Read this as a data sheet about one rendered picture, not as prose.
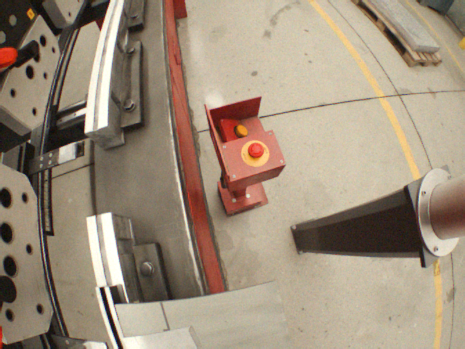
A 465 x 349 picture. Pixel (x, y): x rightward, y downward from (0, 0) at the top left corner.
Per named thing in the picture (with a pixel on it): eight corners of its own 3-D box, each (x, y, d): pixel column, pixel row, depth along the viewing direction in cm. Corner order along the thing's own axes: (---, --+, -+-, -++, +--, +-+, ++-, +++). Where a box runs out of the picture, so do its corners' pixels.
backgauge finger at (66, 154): (79, 182, 37) (65, 175, 32) (9, 203, 35) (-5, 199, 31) (81, 127, 40) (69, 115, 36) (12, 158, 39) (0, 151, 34)
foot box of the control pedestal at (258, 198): (268, 203, 135) (272, 200, 124) (228, 217, 133) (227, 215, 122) (257, 172, 141) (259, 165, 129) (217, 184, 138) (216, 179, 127)
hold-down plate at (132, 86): (144, 127, 52) (140, 121, 49) (124, 132, 52) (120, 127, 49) (143, 46, 60) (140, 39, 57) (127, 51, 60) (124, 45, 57)
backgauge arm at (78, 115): (115, 129, 67) (95, 107, 54) (4, 173, 63) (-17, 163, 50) (115, 109, 69) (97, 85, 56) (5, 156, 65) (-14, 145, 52)
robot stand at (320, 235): (317, 217, 133) (447, 163, 37) (325, 244, 128) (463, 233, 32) (290, 226, 132) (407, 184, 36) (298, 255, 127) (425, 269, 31)
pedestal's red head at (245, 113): (278, 176, 71) (293, 156, 54) (228, 192, 70) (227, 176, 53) (256, 121, 77) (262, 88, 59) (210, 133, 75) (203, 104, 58)
